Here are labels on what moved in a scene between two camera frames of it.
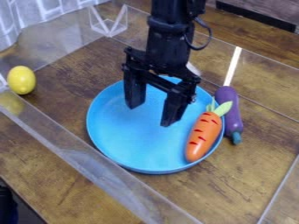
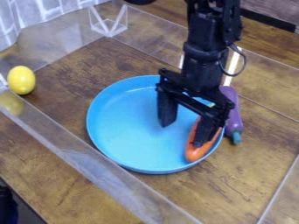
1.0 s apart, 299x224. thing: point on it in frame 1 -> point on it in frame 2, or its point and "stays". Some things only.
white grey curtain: [21, 13] stays
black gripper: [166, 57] -> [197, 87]
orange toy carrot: [206, 131] stays
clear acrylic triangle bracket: [108, 27] stays
